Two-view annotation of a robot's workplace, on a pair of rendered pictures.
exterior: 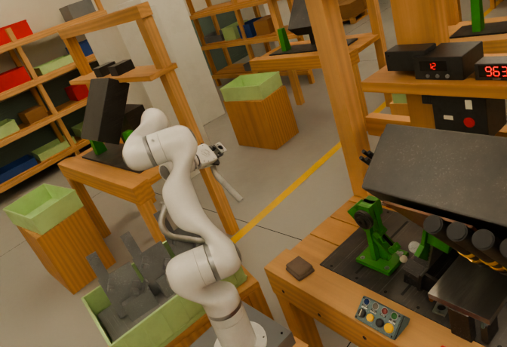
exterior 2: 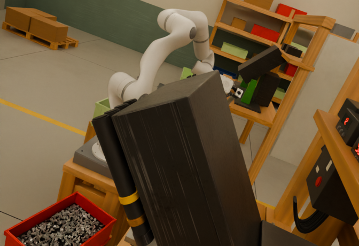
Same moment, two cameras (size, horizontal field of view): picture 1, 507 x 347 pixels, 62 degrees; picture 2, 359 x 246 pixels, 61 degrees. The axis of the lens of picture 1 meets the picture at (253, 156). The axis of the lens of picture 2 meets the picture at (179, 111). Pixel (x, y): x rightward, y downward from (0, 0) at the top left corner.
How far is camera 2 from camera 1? 0.92 m
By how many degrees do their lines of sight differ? 38
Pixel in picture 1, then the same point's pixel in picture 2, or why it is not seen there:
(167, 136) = (179, 19)
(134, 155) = (161, 14)
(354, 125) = (312, 159)
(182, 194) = (154, 48)
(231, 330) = not seen: hidden behind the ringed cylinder
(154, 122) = (191, 15)
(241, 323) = not seen: hidden behind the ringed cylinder
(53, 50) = (305, 40)
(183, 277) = (114, 79)
